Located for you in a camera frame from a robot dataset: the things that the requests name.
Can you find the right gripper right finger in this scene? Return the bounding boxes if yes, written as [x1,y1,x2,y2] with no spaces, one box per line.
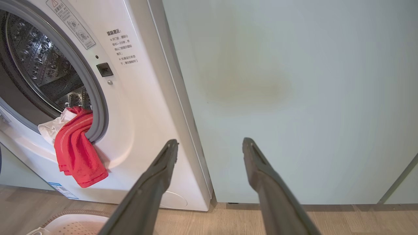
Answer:
[242,137,322,235]

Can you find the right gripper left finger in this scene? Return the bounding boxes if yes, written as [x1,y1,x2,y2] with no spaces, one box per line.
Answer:
[98,139,179,235]

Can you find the red and white garment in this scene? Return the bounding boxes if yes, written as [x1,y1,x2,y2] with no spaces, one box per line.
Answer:
[38,106,109,188]

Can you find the white perforated laundry basket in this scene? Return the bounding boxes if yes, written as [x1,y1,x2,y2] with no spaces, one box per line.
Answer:
[26,210,113,235]

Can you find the white washing machine body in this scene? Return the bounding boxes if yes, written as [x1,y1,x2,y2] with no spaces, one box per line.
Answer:
[0,0,214,212]

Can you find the grey rubber door gasket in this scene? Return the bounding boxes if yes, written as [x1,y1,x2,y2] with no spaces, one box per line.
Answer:
[0,0,109,144]

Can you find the black door latch socket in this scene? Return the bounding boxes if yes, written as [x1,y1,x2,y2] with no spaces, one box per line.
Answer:
[96,63,114,78]

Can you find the round filter cover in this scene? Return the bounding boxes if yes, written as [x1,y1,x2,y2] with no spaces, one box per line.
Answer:
[160,191,188,209]

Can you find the blue energy label sticker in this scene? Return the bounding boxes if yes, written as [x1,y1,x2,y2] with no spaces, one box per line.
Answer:
[47,182,80,200]

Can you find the wide pale teal cabinet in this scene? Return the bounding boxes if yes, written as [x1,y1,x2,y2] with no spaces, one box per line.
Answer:
[162,0,418,205]

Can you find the grey drum lifter paddle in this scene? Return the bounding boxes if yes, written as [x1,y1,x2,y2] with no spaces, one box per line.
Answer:
[39,73,85,102]

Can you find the steel perforated washer drum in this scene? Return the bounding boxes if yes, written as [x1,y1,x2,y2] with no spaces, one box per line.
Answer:
[0,10,93,113]

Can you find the grey warning label sticker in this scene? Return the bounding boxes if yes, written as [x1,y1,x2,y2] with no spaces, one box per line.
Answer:
[46,0,96,50]

